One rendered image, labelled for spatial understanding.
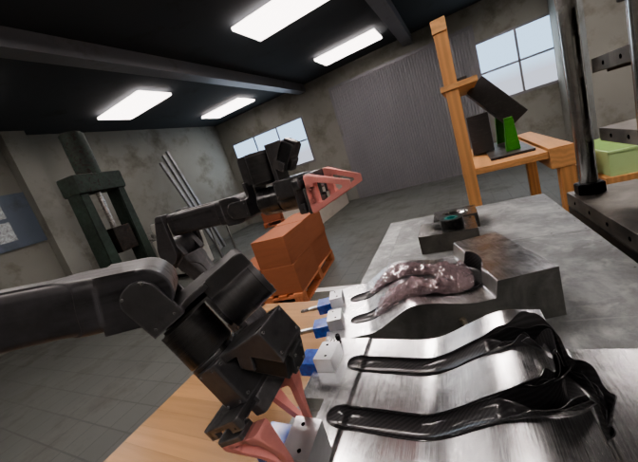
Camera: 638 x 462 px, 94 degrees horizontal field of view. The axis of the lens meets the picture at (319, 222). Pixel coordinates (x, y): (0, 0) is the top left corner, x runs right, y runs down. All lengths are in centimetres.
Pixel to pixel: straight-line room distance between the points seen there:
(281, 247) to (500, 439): 249
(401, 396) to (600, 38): 577
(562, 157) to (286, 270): 226
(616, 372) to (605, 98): 554
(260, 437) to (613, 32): 601
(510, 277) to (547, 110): 683
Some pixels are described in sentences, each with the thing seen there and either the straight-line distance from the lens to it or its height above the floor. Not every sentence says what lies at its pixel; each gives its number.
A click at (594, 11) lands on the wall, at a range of 604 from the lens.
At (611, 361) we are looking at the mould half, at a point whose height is 86.
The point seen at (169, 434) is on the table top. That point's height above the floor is 80.
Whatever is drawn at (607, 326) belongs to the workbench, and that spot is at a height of 80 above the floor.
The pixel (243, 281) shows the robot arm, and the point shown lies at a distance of 35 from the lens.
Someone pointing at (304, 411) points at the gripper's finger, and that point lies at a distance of 44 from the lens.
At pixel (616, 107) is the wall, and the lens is 606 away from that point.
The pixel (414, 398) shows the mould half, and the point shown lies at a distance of 52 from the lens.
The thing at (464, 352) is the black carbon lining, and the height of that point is 90.
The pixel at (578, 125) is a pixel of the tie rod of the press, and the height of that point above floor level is 107.
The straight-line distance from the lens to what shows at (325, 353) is 59.
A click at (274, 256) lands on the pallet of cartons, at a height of 53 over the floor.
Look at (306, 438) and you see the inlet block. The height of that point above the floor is 95.
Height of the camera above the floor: 125
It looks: 11 degrees down
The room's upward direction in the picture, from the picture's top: 18 degrees counter-clockwise
